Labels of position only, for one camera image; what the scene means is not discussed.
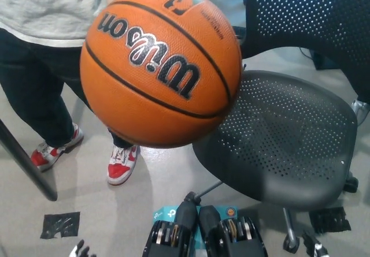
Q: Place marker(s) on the black perforated office chair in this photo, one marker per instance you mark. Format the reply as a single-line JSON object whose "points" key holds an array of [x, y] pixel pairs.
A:
{"points": [[289, 138]]}

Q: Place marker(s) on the person's left red white sneaker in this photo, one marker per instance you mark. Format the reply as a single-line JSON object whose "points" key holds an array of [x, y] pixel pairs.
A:
{"points": [[118, 170]]}

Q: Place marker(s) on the teal cardboard box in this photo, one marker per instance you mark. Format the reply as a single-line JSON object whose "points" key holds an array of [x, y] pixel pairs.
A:
{"points": [[164, 213]]}

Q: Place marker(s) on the orange Wilson basketball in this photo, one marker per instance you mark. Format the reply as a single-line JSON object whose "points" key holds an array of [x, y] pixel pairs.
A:
{"points": [[159, 66]]}

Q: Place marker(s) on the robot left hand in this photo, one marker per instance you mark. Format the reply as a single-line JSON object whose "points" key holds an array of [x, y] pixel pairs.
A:
{"points": [[80, 249]]}

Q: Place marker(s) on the black tape patch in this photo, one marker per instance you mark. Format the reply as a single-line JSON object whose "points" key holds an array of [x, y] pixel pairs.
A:
{"points": [[329, 221], [60, 225]]}

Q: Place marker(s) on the black box on floor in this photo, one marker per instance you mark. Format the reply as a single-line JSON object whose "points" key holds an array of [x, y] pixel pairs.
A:
{"points": [[326, 60]]}

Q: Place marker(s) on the black slanted pole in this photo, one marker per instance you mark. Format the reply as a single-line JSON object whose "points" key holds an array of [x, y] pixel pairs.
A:
{"points": [[29, 164]]}

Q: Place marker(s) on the person in grey shirt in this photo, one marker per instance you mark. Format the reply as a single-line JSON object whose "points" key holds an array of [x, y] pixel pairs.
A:
{"points": [[29, 81]]}

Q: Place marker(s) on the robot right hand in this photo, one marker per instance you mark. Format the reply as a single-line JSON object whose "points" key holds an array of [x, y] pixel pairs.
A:
{"points": [[316, 249]]}

